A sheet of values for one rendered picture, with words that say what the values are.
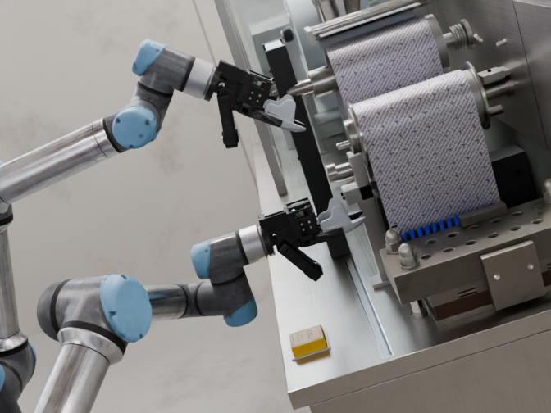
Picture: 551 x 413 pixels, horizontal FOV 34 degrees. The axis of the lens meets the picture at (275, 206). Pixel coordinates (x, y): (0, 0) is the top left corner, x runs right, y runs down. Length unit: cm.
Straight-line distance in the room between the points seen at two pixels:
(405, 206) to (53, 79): 332
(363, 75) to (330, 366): 67
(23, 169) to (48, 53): 321
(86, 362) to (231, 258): 45
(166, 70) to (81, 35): 316
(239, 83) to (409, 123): 35
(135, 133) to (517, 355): 82
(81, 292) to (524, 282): 81
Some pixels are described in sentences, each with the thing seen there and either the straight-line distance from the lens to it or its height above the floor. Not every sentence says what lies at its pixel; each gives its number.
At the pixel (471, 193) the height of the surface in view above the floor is 107.
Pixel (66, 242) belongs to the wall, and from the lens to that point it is 512.
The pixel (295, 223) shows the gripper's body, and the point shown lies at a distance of 181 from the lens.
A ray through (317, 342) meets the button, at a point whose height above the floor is 92.
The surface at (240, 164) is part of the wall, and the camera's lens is 505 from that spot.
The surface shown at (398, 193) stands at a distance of 185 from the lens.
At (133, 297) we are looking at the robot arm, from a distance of 155.
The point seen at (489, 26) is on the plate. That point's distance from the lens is 195.
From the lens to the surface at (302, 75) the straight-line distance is 282.
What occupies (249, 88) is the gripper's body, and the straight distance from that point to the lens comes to 178.
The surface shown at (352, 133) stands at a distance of 183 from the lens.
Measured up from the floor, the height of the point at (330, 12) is 144.
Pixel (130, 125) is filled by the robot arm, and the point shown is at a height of 145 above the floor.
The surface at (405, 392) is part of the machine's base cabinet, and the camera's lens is 173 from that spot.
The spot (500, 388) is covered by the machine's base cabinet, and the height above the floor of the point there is 77.
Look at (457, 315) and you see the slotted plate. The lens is 176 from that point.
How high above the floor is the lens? 170
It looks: 17 degrees down
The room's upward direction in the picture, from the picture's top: 19 degrees counter-clockwise
